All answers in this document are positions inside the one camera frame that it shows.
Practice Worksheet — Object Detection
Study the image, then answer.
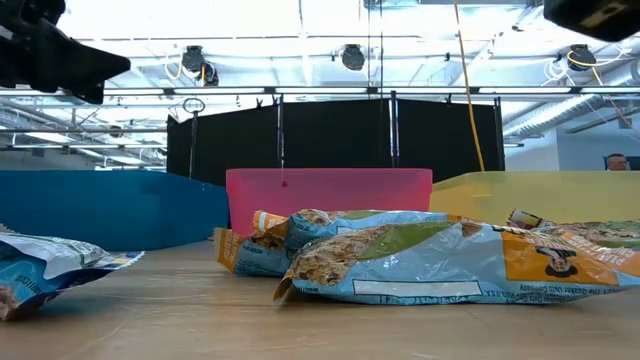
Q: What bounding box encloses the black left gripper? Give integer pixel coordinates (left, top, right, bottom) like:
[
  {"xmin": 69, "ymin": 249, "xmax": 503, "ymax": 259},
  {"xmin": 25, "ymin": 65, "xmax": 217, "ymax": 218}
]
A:
[{"xmin": 0, "ymin": 0, "xmax": 132, "ymax": 106}]

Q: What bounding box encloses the orange blue wrapper granola bar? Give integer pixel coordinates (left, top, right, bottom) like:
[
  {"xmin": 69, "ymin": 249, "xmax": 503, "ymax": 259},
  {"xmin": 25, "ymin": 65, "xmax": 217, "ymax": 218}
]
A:
[
  {"xmin": 213, "ymin": 227, "xmax": 296, "ymax": 279},
  {"xmin": 272, "ymin": 219, "xmax": 640, "ymax": 307},
  {"xmin": 251, "ymin": 208, "xmax": 464, "ymax": 251}
]

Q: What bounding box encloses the red plastic bin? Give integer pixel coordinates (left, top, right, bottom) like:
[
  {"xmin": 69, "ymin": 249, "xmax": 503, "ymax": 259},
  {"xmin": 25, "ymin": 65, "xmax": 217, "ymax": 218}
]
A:
[{"xmin": 225, "ymin": 167, "xmax": 434, "ymax": 237}]

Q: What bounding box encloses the black fabric partition panel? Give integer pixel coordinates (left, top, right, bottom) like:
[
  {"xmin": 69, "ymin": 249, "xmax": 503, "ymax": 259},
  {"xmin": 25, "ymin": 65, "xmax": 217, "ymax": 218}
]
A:
[
  {"xmin": 397, "ymin": 97, "xmax": 505, "ymax": 184},
  {"xmin": 166, "ymin": 102, "xmax": 281, "ymax": 187},
  {"xmin": 282, "ymin": 98, "xmax": 394, "ymax": 170}
]

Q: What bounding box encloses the person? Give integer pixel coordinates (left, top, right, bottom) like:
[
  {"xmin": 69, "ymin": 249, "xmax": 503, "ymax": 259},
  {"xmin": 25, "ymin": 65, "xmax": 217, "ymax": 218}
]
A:
[{"xmin": 605, "ymin": 152, "xmax": 632, "ymax": 172}]

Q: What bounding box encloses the long ceiling light rail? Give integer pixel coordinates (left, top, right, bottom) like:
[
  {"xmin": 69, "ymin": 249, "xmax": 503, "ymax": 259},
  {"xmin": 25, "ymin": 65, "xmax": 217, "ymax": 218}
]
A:
[{"xmin": 0, "ymin": 85, "xmax": 640, "ymax": 97}]

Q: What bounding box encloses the black ceiling cord reel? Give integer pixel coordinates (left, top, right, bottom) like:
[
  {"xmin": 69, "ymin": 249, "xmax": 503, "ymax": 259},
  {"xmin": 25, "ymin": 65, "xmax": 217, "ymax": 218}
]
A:
[
  {"xmin": 568, "ymin": 43, "xmax": 598, "ymax": 73},
  {"xmin": 180, "ymin": 44, "xmax": 207, "ymax": 74},
  {"xmin": 199, "ymin": 61, "xmax": 221, "ymax": 88},
  {"xmin": 340, "ymin": 43, "xmax": 367, "ymax": 72}
]

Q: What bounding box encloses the blue plastic bin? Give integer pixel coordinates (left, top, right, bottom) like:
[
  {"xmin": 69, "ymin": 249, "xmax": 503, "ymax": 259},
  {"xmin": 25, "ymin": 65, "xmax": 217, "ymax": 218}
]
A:
[{"xmin": 0, "ymin": 169, "xmax": 230, "ymax": 253}]

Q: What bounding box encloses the yellow hanging cable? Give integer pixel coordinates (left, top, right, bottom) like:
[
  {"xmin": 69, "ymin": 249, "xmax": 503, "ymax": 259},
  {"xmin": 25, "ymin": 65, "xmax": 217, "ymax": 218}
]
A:
[{"xmin": 452, "ymin": 0, "xmax": 487, "ymax": 173}]

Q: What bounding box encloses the green red wrapper granola bar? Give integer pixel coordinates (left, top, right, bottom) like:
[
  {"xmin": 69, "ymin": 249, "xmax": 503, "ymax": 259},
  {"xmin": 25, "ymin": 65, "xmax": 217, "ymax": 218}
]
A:
[{"xmin": 506, "ymin": 208, "xmax": 640, "ymax": 246}]

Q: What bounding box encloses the yellow plastic bin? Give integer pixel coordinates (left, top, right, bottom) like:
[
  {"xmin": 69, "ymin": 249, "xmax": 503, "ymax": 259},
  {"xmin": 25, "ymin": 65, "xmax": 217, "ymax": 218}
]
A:
[{"xmin": 429, "ymin": 171, "xmax": 640, "ymax": 227}]

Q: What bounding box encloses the black ring stand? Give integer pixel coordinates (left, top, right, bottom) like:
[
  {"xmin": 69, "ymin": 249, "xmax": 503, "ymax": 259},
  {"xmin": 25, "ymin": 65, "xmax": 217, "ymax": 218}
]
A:
[{"xmin": 181, "ymin": 96, "xmax": 207, "ymax": 180}]

